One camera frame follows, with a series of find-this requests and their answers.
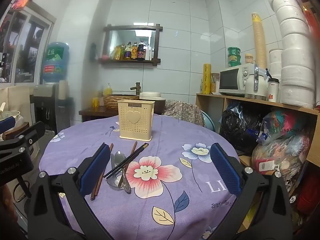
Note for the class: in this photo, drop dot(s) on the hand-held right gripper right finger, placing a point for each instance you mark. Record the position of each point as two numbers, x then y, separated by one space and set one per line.
225 171

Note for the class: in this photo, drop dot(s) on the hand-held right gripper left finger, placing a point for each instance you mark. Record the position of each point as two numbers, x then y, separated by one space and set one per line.
96 171

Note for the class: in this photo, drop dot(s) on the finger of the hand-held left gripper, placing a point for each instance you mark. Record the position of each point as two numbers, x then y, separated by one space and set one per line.
32 132
6 125

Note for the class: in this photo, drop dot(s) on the brown wooden chopstick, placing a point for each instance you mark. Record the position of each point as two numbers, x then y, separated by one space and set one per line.
134 149
93 195
97 191

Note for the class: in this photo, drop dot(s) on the metal spoon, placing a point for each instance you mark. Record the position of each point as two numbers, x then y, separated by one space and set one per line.
113 181
120 156

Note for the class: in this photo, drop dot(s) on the black chopstick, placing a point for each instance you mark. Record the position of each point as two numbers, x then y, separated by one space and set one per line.
123 160
128 161

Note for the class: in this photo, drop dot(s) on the cream perforated utensil holder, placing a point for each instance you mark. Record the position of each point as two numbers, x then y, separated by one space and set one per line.
135 120

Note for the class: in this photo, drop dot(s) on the dark wooden chair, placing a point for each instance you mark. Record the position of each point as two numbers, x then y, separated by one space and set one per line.
16 131

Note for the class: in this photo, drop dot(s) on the grey water dispenser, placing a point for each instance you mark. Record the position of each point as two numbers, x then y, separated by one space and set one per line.
45 100

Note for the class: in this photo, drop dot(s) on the black plastic bag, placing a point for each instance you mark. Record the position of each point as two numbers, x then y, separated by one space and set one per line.
237 127

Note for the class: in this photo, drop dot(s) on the purple floral tablecloth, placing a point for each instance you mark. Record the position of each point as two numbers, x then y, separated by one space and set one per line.
175 180

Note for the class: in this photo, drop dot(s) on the light blue plastic basin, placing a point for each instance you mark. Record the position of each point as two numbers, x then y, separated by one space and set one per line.
209 122

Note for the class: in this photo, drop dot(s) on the white paper cup tube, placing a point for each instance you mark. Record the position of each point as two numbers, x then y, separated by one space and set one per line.
63 90

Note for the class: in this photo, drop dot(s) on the dark wooden washstand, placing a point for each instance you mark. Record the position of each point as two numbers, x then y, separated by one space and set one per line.
95 111

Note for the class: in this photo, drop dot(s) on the light wooden shelf unit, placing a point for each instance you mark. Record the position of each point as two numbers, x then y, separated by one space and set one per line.
215 105

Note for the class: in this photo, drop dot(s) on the yellow cup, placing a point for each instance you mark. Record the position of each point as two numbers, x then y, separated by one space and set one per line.
95 102

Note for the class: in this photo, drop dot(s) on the patterned cup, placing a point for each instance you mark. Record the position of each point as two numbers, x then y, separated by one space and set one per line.
101 101

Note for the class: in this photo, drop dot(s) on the woven pattern wash basin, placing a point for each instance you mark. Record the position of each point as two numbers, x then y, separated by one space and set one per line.
111 101

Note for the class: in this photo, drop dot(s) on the floral patterned cloth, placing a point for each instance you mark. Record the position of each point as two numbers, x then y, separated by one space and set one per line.
182 112

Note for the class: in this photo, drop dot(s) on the blue water jug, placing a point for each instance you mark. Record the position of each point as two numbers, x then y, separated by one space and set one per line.
55 62

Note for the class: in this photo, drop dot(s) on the glass door cabinet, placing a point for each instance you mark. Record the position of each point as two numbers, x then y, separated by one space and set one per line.
27 47

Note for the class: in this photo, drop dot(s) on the yellow soap pump bottle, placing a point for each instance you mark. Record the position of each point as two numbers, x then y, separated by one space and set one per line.
108 90

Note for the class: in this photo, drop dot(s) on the small glass bottle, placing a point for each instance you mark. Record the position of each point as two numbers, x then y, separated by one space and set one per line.
201 87

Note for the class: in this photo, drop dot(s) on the glass jar with lid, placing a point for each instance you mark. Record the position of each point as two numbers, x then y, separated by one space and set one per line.
215 83

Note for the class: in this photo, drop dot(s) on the red bag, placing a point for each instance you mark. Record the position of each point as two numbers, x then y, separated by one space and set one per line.
310 197

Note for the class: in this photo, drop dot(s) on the white electric kettle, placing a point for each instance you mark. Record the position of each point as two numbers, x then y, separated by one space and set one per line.
255 87

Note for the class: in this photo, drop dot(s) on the white microwave oven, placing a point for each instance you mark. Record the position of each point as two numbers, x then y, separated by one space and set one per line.
230 81

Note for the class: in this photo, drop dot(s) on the white tumbler with orange logo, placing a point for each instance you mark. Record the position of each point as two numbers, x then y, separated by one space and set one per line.
273 92

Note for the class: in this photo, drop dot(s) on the bronze bamboo style faucet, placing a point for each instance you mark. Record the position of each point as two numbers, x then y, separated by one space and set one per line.
137 88

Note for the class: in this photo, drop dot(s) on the yellow wrapped roll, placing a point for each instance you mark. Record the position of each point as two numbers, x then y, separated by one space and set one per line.
207 80

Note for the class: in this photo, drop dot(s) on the brown and cream rice cooker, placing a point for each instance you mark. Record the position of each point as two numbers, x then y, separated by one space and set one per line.
157 100

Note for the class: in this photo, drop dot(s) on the yellow seasoning packet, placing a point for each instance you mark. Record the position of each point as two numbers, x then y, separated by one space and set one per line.
115 53

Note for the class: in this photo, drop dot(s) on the yellow lidded jar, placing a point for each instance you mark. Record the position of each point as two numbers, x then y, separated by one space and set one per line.
249 58

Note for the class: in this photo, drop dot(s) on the short stack of foam bowls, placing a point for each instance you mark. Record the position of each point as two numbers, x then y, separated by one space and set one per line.
275 62

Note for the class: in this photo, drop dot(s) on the purple label oil bottle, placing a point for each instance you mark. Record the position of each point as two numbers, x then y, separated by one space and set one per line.
128 52

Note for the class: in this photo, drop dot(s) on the amber sauce bottle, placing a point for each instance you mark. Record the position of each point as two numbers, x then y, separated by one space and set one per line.
134 52

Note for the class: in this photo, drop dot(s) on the tall stack of foam bowls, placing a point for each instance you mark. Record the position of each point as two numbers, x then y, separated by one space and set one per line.
296 67

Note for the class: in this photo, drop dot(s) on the dark soy sauce bottle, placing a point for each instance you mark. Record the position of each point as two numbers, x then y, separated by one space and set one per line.
141 52

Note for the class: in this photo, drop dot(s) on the white squeeze bottle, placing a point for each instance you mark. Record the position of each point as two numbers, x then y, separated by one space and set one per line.
151 55
147 53

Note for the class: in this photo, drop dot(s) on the tall stack of paper cups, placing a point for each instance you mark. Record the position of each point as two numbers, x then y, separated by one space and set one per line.
259 42

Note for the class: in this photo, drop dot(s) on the wooden framed mirror shelf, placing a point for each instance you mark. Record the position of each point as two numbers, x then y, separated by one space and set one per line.
132 36

